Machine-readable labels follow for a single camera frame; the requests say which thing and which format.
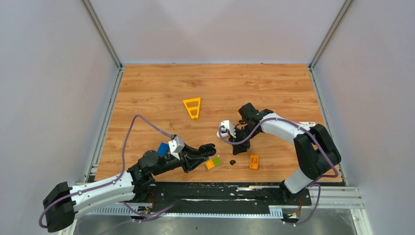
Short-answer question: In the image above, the black earbud charging case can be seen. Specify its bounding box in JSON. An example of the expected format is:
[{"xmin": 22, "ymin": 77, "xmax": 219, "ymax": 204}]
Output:
[{"xmin": 198, "ymin": 143, "xmax": 217, "ymax": 157}]

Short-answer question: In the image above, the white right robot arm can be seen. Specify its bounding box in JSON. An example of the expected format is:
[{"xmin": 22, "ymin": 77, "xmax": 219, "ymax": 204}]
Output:
[{"xmin": 216, "ymin": 103, "xmax": 342, "ymax": 205}]

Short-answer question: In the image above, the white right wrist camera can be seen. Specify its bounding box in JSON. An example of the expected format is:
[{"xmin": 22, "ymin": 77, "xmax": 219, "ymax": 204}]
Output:
[{"xmin": 219, "ymin": 120, "xmax": 236, "ymax": 138}]

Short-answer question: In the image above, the orange arch toy block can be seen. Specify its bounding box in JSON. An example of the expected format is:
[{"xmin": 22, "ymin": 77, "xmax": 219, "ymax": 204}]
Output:
[{"xmin": 249, "ymin": 154, "xmax": 259, "ymax": 169}]

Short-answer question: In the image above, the blue toy brick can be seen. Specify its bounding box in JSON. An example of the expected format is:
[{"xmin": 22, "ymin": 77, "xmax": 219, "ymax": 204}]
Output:
[{"xmin": 157, "ymin": 142, "xmax": 170, "ymax": 158}]

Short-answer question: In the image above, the white slotted cable duct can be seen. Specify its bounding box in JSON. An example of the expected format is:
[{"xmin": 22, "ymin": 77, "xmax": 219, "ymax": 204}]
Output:
[{"xmin": 87, "ymin": 204, "xmax": 283, "ymax": 219}]

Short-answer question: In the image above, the orange green toy brick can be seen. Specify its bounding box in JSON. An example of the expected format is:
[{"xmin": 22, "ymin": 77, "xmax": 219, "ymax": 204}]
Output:
[{"xmin": 205, "ymin": 157, "xmax": 222, "ymax": 169}]

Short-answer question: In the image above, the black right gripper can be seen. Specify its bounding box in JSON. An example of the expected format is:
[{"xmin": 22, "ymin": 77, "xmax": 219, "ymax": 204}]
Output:
[{"xmin": 228, "ymin": 125, "xmax": 259, "ymax": 155}]

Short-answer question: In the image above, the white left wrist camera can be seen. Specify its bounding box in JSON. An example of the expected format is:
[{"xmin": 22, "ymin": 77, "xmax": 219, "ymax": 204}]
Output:
[{"xmin": 168, "ymin": 136, "xmax": 185, "ymax": 160}]

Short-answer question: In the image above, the yellow triangular toy block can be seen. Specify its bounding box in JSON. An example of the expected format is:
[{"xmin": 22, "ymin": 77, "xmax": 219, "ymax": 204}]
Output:
[{"xmin": 183, "ymin": 97, "xmax": 201, "ymax": 120}]

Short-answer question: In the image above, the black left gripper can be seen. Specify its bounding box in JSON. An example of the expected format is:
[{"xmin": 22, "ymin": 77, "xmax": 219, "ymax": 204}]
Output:
[{"xmin": 152, "ymin": 142, "xmax": 209, "ymax": 176}]

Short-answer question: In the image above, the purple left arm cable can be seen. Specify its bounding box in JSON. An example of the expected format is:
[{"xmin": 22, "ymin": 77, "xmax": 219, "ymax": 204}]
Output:
[{"xmin": 38, "ymin": 114, "xmax": 177, "ymax": 229}]

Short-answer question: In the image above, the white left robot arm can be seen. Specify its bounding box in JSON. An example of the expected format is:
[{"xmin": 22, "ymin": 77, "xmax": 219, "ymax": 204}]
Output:
[{"xmin": 39, "ymin": 143, "xmax": 216, "ymax": 233}]

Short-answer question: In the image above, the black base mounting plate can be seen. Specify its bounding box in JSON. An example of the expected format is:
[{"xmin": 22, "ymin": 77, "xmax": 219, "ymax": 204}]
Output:
[{"xmin": 128, "ymin": 182, "xmax": 312, "ymax": 213}]

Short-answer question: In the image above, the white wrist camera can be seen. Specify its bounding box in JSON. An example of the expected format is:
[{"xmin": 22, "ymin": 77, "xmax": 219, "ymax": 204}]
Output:
[
  {"xmin": 219, "ymin": 120, "xmax": 236, "ymax": 138},
  {"xmin": 168, "ymin": 136, "xmax": 185, "ymax": 160}
]

